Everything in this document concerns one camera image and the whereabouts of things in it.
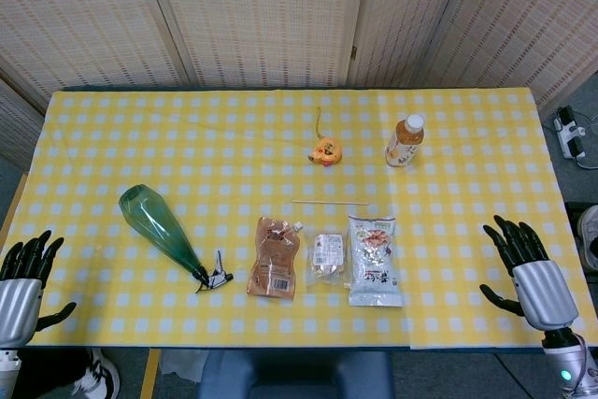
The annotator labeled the black white sneaker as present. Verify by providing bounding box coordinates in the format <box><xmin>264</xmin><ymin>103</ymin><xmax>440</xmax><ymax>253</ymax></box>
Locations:
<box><xmin>69</xmin><ymin>348</ymin><xmax>121</xmax><ymax>399</ymax></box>

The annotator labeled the brown spouted sauce pouch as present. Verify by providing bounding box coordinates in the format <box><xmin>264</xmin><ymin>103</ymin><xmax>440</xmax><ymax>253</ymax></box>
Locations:
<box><xmin>247</xmin><ymin>216</ymin><xmax>305</xmax><ymax>300</ymax></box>

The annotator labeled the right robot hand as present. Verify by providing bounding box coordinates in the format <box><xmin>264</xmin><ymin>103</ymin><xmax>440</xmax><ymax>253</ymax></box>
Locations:
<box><xmin>479</xmin><ymin>215</ymin><xmax>580</xmax><ymax>331</ymax></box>

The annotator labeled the green spray bottle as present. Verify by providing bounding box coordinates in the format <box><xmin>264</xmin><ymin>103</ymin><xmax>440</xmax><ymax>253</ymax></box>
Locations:
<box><xmin>119</xmin><ymin>185</ymin><xmax>235</xmax><ymax>294</ymax></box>

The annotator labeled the woven folding screen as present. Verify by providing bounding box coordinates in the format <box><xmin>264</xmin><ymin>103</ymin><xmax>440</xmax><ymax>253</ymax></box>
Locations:
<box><xmin>0</xmin><ymin>0</ymin><xmax>598</xmax><ymax>157</ymax></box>

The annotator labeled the yellow cartoon toy keychain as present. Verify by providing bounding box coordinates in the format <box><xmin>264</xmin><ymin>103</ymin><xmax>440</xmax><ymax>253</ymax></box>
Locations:
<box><xmin>307</xmin><ymin>107</ymin><xmax>346</xmax><ymax>168</ymax></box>

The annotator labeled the yellow white checkered tablecloth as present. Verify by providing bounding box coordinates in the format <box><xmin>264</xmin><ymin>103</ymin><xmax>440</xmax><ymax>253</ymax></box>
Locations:
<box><xmin>0</xmin><ymin>89</ymin><xmax>598</xmax><ymax>351</ymax></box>

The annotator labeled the grey white sneaker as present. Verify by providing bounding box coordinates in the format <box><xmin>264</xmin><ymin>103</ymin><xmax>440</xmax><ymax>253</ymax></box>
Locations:
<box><xmin>577</xmin><ymin>205</ymin><xmax>598</xmax><ymax>272</ymax></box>

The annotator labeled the white printed snack bag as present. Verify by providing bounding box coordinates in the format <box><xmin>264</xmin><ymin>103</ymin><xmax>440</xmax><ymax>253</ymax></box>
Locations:
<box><xmin>347</xmin><ymin>213</ymin><xmax>404</xmax><ymax>308</ymax></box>

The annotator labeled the small clear snack packet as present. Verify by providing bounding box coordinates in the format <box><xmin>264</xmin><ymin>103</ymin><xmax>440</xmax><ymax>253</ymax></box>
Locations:
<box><xmin>306</xmin><ymin>230</ymin><xmax>349</xmax><ymax>287</ymax></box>

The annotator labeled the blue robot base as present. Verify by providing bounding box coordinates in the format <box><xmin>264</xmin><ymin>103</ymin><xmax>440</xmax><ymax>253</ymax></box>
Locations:
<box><xmin>198</xmin><ymin>349</ymin><xmax>397</xmax><ymax>399</ymax></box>

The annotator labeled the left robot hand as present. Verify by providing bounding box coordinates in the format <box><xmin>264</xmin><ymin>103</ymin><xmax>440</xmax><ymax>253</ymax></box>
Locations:
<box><xmin>0</xmin><ymin>230</ymin><xmax>78</xmax><ymax>349</ymax></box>

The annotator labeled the white power strip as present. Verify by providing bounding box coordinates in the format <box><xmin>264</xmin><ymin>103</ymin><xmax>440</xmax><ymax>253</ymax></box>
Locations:
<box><xmin>553</xmin><ymin>107</ymin><xmax>589</xmax><ymax>160</ymax></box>

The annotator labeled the thin wooden stick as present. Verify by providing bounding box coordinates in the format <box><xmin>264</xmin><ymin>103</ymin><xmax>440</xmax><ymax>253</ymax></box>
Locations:
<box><xmin>291</xmin><ymin>199</ymin><xmax>369</xmax><ymax>207</ymax></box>

